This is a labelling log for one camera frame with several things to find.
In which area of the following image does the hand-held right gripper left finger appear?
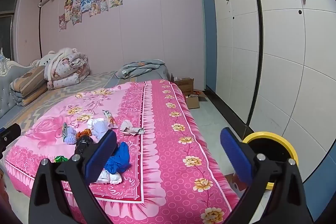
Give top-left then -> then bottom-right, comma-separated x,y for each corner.
28,130 -> 118,224

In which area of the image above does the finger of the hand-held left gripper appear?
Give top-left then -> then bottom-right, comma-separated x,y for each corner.
0,123 -> 21,159

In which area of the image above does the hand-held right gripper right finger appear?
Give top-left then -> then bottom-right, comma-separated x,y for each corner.
220,127 -> 314,224

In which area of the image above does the black plastic bag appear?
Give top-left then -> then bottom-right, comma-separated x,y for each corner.
74,135 -> 98,159

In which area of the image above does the pale pink cloth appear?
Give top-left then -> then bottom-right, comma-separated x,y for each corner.
120,120 -> 145,136

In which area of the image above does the yellow-rimmed trash bin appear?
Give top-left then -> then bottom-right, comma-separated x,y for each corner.
241,132 -> 299,190

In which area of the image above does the blue crumpled cloth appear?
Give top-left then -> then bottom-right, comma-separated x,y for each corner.
104,142 -> 132,174

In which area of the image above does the lavender crumpled paper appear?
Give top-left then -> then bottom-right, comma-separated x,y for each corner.
93,123 -> 112,142

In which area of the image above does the orange plastic wrapper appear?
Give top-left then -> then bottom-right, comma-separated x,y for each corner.
76,129 -> 93,139

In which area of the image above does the white cloth under blue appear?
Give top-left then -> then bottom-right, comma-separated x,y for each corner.
96,170 -> 123,185

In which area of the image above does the white crumpled tissue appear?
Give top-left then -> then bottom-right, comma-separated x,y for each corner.
87,118 -> 105,132

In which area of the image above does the grey blue sock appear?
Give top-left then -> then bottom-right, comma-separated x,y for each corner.
63,127 -> 79,144

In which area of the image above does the striped folded blanket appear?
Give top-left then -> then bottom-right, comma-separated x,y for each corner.
9,65 -> 49,107

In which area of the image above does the grey zigzag bed sheet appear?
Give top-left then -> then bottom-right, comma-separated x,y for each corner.
0,70 -> 171,135

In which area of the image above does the pink floral bed sheet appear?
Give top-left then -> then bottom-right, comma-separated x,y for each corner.
5,80 -> 240,224

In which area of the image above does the small open cardboard box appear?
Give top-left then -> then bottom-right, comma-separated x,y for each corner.
185,94 -> 208,109

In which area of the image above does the folded floral quilt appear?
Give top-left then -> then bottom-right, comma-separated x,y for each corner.
44,52 -> 91,90

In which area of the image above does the large cardboard box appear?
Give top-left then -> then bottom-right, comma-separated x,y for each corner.
171,74 -> 195,96

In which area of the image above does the grey floral blanket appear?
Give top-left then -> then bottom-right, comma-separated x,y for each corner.
115,59 -> 170,80

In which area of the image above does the window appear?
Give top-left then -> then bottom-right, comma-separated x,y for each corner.
0,0 -> 21,62

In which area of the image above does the white wardrobe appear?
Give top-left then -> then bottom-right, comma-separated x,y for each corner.
198,0 -> 336,188

